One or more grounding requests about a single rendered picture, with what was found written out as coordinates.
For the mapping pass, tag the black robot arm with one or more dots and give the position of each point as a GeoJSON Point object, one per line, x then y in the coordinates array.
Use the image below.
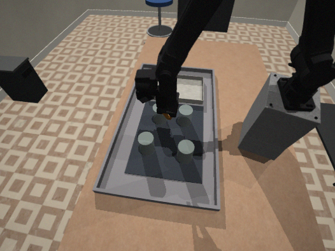
{"type": "Point", "coordinates": [311, 58]}

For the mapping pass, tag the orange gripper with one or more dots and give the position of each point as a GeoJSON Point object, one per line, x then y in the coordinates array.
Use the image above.
{"type": "Point", "coordinates": [172, 106]}

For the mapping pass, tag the clear glass jar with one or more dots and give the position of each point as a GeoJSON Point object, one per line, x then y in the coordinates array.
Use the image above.
{"type": "Point", "coordinates": [185, 151]}
{"type": "Point", "coordinates": [185, 115]}
{"type": "Point", "coordinates": [146, 143]}
{"type": "Point", "coordinates": [158, 118]}

